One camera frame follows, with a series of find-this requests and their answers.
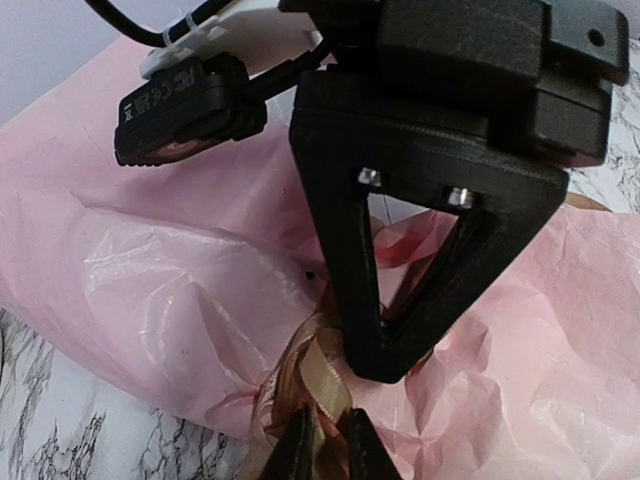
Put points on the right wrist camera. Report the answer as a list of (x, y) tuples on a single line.
[(186, 109)]

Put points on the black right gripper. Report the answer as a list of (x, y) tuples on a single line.
[(539, 73)]

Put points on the beige raffia ribbon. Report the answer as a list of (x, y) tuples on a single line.
[(310, 380)]

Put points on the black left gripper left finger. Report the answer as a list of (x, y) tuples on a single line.
[(293, 455)]

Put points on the pink wrapping paper sheet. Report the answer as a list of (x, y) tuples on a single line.
[(163, 299)]

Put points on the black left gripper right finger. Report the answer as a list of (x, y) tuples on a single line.
[(367, 456)]

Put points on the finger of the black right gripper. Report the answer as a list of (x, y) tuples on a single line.
[(415, 213)]

